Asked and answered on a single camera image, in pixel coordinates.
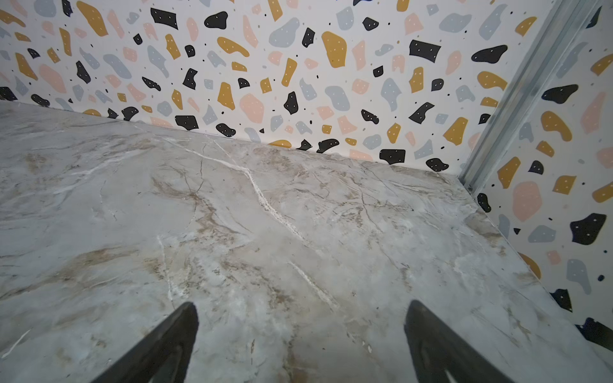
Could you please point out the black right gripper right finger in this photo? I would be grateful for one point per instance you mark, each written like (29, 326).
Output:
(440, 355)

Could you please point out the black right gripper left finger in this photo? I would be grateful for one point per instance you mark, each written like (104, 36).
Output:
(161, 356)

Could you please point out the aluminium corner post right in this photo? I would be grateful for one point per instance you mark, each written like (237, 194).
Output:
(560, 28)

